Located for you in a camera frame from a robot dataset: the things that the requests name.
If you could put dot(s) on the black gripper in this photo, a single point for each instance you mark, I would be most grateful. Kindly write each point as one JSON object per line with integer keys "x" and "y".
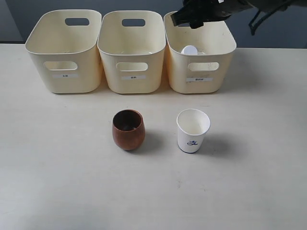
{"x": 197, "y": 12}

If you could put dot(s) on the clear plastic bottle white cap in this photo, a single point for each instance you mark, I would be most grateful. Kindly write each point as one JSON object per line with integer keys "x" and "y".
{"x": 191, "y": 50}

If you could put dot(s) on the white paper cup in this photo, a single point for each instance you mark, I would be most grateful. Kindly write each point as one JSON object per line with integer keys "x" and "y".
{"x": 192, "y": 125}

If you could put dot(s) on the brown wooden cup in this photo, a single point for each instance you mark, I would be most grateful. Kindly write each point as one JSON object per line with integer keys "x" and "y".
{"x": 128, "y": 129}

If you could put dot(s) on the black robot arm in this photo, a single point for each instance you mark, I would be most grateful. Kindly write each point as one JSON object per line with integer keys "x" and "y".
{"x": 267, "y": 6}

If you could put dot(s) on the right cream plastic bin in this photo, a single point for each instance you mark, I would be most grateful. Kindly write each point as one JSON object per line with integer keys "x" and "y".
{"x": 189, "y": 74}

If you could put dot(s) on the cream plastic bin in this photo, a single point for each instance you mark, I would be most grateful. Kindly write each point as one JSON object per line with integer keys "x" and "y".
{"x": 189, "y": 74}
{"x": 63, "y": 48}
{"x": 131, "y": 46}

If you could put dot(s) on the middle cream plastic bin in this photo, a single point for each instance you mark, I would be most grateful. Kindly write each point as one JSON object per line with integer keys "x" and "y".
{"x": 131, "y": 46}

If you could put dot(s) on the left cream plastic bin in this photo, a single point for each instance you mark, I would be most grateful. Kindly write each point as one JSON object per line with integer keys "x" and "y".
{"x": 63, "y": 48}

